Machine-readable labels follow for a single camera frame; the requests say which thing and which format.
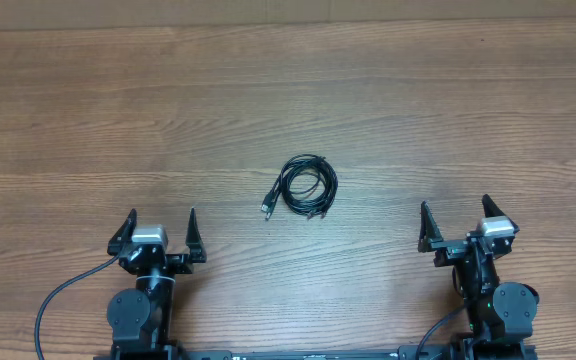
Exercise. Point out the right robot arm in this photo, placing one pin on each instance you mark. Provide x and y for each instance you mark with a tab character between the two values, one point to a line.
500	314

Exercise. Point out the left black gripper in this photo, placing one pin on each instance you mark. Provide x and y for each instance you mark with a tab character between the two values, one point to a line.
182	264

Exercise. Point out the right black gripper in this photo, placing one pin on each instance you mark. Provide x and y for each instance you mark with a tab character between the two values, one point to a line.
447	249

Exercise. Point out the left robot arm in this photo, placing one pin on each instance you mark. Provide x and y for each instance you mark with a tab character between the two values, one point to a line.
140	317

